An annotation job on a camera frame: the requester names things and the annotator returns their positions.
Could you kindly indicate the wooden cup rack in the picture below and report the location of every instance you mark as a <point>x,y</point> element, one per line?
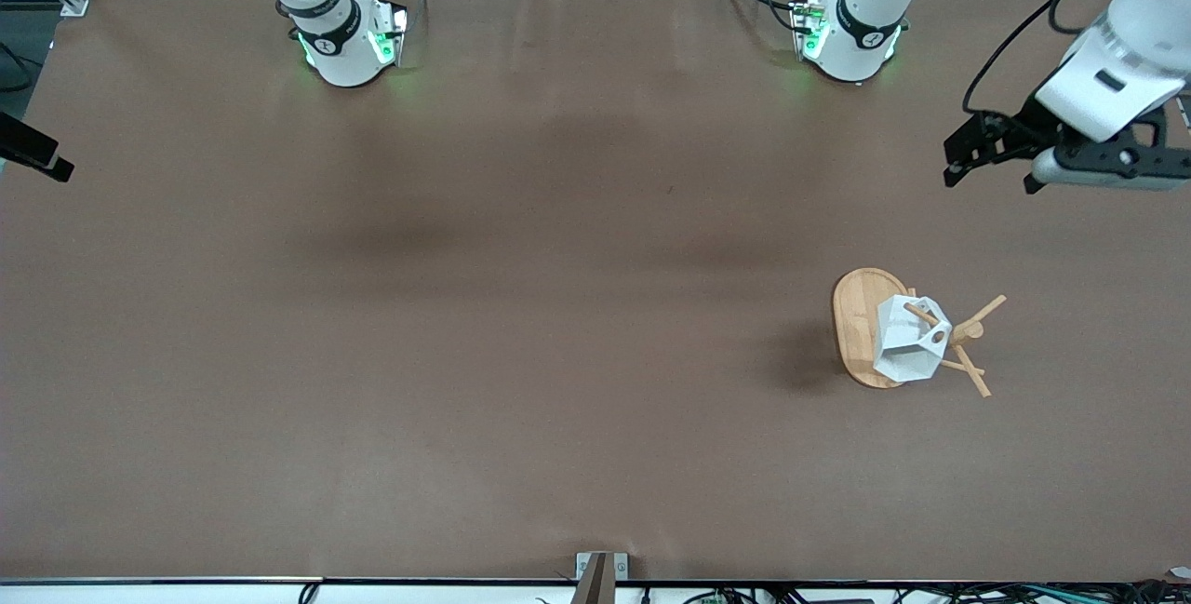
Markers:
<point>851,325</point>

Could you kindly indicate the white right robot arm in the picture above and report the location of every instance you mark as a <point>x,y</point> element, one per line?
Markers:
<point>340,46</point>

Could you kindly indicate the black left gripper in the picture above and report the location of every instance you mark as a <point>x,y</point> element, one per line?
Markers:
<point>1022,129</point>

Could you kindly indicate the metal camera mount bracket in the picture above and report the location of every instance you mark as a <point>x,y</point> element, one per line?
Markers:
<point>595,571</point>

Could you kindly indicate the white faceted cup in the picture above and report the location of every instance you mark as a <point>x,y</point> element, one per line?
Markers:
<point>903,348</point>

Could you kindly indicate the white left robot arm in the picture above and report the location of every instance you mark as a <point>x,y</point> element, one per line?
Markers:
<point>861,36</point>

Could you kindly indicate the brown paper table cover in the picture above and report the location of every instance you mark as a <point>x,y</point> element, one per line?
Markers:
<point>558,399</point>

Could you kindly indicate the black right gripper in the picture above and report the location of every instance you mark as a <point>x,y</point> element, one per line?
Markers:
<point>28,150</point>

